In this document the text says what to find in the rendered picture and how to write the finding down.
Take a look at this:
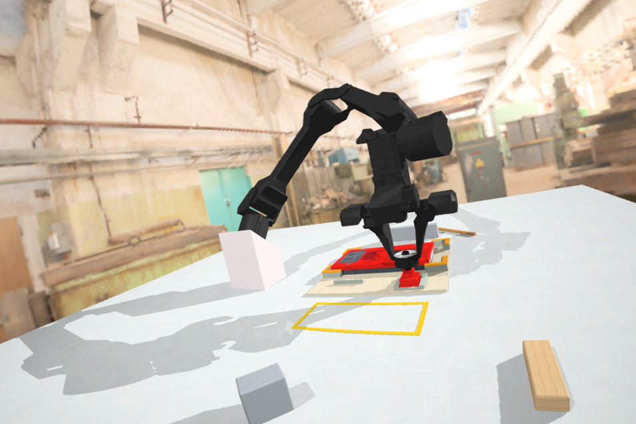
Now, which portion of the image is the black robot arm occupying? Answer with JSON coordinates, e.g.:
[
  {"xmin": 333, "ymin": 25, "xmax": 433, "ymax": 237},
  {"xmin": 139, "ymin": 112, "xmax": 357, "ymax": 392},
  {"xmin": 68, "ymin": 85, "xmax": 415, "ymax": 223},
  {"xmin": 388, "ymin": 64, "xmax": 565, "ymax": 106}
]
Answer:
[{"xmin": 237, "ymin": 83, "xmax": 453, "ymax": 240}]

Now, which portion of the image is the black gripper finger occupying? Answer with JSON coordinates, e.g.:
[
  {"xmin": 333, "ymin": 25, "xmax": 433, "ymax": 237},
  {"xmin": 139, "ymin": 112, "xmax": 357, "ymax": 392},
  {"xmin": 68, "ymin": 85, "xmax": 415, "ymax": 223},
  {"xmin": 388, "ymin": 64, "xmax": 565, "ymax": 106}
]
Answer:
[
  {"xmin": 362, "ymin": 223, "xmax": 395, "ymax": 261},
  {"xmin": 413, "ymin": 214, "xmax": 435, "ymax": 259}
]

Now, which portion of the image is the black and grey wheel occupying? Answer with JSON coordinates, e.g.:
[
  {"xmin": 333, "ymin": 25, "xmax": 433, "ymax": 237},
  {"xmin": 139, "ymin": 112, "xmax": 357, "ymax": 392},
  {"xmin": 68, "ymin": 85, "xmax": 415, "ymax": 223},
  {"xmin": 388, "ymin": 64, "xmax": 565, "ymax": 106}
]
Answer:
[{"xmin": 394, "ymin": 250, "xmax": 419, "ymax": 269}]

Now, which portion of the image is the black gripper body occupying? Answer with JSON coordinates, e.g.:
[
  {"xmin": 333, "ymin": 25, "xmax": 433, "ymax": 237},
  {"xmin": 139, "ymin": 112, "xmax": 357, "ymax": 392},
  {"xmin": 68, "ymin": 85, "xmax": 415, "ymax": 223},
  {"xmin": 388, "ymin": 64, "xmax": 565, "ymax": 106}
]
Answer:
[{"xmin": 340, "ymin": 163, "xmax": 458, "ymax": 227}]

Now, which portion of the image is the yellow rectangular outline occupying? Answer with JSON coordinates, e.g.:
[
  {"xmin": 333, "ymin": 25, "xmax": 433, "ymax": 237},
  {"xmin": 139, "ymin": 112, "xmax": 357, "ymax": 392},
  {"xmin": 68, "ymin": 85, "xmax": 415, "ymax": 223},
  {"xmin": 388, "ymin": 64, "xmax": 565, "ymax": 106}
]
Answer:
[{"xmin": 291, "ymin": 301, "xmax": 429, "ymax": 335}]

